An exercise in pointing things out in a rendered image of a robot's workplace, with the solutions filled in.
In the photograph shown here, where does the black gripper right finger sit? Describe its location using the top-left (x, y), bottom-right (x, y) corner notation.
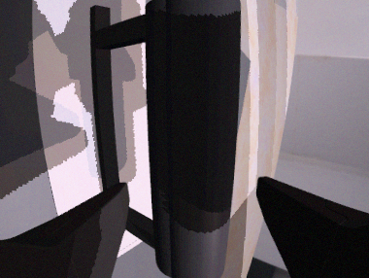
top-left (255, 177), bottom-right (369, 278)

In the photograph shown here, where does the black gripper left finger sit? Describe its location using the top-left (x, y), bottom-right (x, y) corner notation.
top-left (0, 183), bottom-right (130, 278)

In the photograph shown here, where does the grey rectangular mat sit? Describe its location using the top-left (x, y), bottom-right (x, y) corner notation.
top-left (0, 0), bottom-right (170, 278)

